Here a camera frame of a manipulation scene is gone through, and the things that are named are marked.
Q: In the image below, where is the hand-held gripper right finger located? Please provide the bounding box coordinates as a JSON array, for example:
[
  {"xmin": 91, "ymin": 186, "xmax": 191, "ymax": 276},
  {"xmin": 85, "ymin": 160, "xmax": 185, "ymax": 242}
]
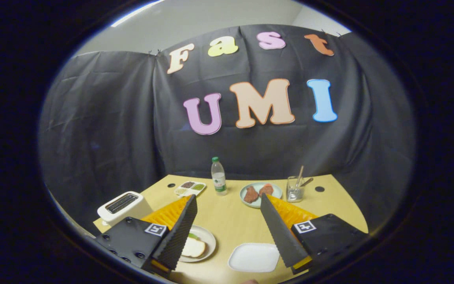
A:
[{"xmin": 260, "ymin": 193, "xmax": 370, "ymax": 275}]

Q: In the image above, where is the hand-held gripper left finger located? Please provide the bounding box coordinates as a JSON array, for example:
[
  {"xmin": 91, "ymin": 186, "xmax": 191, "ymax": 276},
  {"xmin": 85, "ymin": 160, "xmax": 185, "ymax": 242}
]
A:
[{"xmin": 94, "ymin": 194, "xmax": 198, "ymax": 277}]

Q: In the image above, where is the beige round plate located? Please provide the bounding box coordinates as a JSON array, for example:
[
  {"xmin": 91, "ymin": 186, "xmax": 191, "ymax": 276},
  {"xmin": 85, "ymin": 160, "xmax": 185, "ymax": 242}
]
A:
[{"xmin": 179, "ymin": 225, "xmax": 217, "ymax": 263}]

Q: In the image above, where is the white square plate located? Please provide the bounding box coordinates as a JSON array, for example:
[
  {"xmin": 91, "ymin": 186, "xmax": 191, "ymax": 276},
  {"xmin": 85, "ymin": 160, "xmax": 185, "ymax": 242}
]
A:
[{"xmin": 228, "ymin": 243, "xmax": 281, "ymax": 273}]

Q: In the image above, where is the light green round plate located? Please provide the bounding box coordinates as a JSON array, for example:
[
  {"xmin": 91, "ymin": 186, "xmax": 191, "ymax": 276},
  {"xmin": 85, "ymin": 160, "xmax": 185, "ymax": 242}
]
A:
[{"xmin": 240, "ymin": 182, "xmax": 283, "ymax": 208}]

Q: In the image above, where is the clear glass cup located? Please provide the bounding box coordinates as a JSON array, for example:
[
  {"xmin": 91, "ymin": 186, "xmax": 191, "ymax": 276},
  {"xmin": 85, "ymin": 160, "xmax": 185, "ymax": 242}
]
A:
[{"xmin": 286, "ymin": 176, "xmax": 305, "ymax": 202}]

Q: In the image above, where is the white divided seasoning tray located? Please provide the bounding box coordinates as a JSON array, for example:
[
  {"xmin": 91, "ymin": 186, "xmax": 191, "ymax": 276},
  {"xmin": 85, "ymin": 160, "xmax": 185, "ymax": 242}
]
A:
[{"xmin": 174, "ymin": 181, "xmax": 207, "ymax": 197}]

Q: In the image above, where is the white toaster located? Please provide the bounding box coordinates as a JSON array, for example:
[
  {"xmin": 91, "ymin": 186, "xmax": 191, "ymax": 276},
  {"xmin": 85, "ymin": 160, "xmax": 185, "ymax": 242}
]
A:
[{"xmin": 97, "ymin": 191, "xmax": 153, "ymax": 227}]

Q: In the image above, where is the clear plastic water bottle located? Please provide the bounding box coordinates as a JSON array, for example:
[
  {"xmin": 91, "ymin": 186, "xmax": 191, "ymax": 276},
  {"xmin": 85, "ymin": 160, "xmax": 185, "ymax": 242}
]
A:
[{"xmin": 211, "ymin": 157, "xmax": 227, "ymax": 196}]

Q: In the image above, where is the black backdrop cloth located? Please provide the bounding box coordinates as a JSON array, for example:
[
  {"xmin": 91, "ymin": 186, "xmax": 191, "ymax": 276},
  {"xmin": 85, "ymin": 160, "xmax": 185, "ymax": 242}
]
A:
[{"xmin": 38, "ymin": 24, "xmax": 417, "ymax": 237}]

